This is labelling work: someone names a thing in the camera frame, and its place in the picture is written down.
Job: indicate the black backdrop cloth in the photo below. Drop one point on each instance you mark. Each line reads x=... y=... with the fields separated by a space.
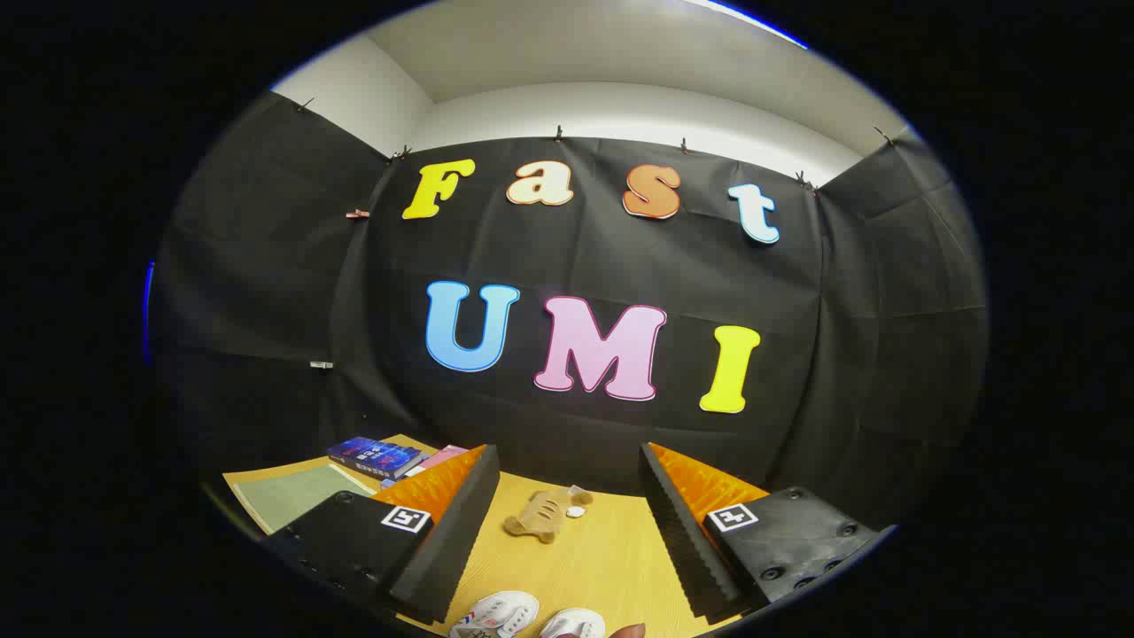
x=585 y=266

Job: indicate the pink cover book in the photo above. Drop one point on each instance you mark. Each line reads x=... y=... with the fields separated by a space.
x=443 y=457

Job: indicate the dark blue book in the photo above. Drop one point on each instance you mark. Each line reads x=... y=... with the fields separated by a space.
x=376 y=456

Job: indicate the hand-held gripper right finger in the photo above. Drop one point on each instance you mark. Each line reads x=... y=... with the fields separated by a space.
x=687 y=540

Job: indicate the white canvas shoe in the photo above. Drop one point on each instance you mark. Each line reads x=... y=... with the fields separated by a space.
x=574 y=625
x=500 y=613

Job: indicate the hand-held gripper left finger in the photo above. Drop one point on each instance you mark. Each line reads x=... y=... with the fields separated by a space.
x=447 y=549

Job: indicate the brown plush toy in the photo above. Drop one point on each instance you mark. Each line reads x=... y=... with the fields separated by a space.
x=542 y=514

